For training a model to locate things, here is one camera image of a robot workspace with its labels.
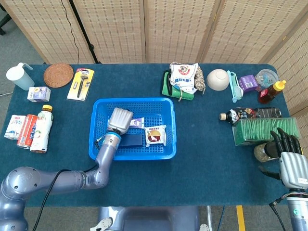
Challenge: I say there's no black furniture frame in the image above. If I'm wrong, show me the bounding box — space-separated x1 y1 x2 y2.
0 4 10 36

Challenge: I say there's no clear round container with clips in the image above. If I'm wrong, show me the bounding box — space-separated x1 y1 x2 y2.
254 68 279 89

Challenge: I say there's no translucent white spouted jug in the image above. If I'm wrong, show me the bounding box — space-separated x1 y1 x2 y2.
6 62 36 91

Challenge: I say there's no white drink bottle yellow cap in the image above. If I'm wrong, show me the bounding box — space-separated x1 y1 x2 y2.
29 104 54 154

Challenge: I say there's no round woven rattan coaster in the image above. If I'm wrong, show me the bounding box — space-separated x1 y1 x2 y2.
43 63 75 89

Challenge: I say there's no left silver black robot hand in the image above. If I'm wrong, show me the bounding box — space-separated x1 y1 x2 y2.
107 107 134 137

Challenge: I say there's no razor in yellow blister pack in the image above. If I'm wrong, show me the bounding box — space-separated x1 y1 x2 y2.
66 67 95 102

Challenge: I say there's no small white purple carton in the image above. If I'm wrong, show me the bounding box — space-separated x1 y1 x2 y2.
27 86 51 103

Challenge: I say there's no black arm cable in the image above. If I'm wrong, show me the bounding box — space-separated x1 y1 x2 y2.
32 137 107 231
269 192 293 231

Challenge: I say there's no grey-blue robot torso base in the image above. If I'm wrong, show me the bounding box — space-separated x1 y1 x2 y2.
90 205 211 231

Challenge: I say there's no blue plastic perforated basket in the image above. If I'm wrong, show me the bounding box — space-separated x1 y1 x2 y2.
88 97 178 161

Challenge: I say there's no white milk carton red logo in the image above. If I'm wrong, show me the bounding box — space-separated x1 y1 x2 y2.
4 115 26 140

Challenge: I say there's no black stand pole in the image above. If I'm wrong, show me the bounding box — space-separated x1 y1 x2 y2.
68 0 103 64

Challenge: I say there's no dark blue table cloth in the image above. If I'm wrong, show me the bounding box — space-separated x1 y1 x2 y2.
1 63 300 208

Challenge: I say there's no clear box of green sachets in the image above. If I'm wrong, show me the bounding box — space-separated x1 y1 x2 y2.
231 117 301 147

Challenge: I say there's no braided beige rope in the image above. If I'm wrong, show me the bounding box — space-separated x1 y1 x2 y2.
193 64 207 96

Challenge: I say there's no thin black hanging cable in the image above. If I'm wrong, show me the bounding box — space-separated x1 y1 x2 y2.
60 0 80 64

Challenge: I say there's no blue floor cable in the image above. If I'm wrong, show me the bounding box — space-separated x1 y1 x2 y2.
218 205 226 231

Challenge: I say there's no cream ceramic bowl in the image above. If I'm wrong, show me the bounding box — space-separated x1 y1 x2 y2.
206 69 231 91

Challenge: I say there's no amber squeeze bottle yellow cap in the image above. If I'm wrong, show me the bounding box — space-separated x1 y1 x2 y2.
258 80 287 104

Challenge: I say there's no bamboo folding screen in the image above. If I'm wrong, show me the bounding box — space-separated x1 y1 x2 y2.
0 0 308 126

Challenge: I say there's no white printed cloth bag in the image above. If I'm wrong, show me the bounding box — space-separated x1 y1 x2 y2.
169 62 200 95

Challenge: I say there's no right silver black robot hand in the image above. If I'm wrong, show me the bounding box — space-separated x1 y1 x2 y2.
258 127 308 190

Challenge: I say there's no white snack packet burger picture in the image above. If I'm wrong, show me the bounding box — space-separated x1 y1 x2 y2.
143 125 167 147

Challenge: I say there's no small purple box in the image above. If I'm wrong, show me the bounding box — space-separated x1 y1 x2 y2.
239 74 258 92

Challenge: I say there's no light blue handled brush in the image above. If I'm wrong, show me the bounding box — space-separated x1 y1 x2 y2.
227 70 244 103

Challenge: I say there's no folded green towel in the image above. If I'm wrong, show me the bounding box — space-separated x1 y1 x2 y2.
160 70 194 101

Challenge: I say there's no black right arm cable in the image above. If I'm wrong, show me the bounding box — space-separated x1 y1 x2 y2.
269 192 293 231

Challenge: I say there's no dark soy sauce bottle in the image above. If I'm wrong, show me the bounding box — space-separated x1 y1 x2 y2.
218 107 282 126

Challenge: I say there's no dark blue rectangular box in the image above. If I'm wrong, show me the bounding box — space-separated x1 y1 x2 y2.
119 134 143 147

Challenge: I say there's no red drink can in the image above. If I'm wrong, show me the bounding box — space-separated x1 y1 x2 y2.
16 114 39 149

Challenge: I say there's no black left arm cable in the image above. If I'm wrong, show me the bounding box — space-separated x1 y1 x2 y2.
32 137 107 231

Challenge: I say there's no white purple toothpaste tube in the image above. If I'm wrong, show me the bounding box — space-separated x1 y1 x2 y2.
129 117 145 128

